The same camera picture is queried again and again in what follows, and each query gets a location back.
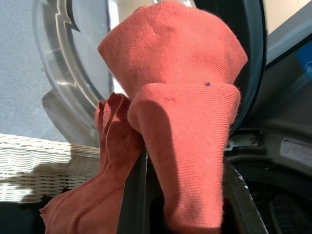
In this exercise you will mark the round glass washing machine door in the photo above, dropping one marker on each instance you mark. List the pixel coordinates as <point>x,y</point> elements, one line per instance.
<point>80,61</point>

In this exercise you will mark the blue washing machine sticker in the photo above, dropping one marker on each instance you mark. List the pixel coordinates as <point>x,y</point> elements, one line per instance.
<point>304,61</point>

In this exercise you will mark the red cloth garment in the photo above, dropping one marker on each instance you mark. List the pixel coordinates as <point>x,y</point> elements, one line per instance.
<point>182,122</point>

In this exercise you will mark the grey rubber door seal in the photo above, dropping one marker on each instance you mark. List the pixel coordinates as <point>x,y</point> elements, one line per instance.
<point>280,175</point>

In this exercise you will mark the grey washing machine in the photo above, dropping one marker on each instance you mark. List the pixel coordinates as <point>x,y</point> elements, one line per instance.
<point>280,117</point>

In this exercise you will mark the pale woven laundry basket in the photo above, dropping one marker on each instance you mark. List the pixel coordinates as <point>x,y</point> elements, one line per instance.
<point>36,156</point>

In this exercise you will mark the metal door hinge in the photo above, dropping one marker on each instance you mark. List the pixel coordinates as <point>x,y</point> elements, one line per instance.
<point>248,140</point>

